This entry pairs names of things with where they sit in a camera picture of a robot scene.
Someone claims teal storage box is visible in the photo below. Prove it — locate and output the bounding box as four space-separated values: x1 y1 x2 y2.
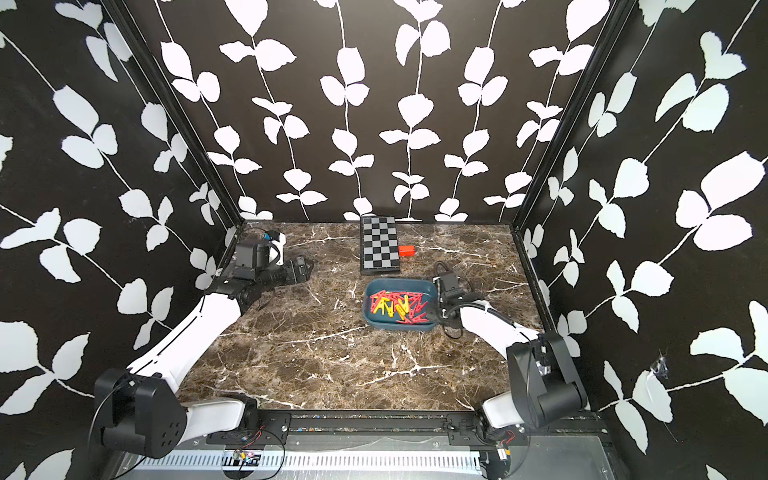
362 277 437 332

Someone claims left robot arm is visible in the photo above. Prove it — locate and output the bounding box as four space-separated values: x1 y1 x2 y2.
86 256 315 459

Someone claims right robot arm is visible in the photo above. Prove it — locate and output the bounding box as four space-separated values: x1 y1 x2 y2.
432 270 588 429

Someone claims small red block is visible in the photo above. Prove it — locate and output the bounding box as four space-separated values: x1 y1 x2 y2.
398 245 416 257

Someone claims black white checkerboard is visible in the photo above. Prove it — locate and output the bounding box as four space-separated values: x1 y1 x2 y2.
360 216 400 275

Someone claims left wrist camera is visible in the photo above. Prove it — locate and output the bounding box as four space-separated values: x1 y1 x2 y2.
234 230 286 270

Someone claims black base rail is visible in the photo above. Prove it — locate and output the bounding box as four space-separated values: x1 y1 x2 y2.
208 408 612 447

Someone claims white slotted cable duct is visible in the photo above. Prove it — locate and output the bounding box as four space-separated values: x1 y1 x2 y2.
137 450 481 475

